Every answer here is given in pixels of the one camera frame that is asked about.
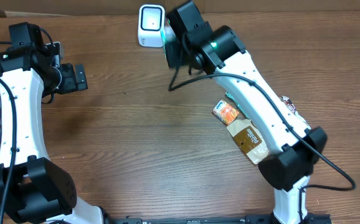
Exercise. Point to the light teal wipes pack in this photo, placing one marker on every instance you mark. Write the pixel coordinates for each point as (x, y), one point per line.
(235, 101)

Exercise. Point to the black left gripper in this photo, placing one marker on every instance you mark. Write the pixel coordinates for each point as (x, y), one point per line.
(72, 84)

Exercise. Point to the orange tissue packet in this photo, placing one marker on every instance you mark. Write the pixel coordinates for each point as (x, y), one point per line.
(225, 112)

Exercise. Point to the white barcode scanner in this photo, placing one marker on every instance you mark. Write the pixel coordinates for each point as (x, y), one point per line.
(150, 25)

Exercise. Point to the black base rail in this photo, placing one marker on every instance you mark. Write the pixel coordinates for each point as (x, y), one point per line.
(198, 220)

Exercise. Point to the cardboard back panel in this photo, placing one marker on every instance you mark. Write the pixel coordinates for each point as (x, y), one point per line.
(9, 8)

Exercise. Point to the teal tissue packet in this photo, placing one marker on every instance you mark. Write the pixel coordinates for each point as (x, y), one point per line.
(167, 36)

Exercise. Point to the clear snack bag brown label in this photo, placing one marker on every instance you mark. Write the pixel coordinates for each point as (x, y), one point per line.
(249, 140)

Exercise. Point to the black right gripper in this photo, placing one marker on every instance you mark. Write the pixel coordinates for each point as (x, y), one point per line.
(178, 63)

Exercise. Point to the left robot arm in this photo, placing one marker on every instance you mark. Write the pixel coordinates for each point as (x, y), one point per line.
(32, 188)

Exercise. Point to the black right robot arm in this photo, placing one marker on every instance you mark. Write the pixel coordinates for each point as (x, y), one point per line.
(294, 147)

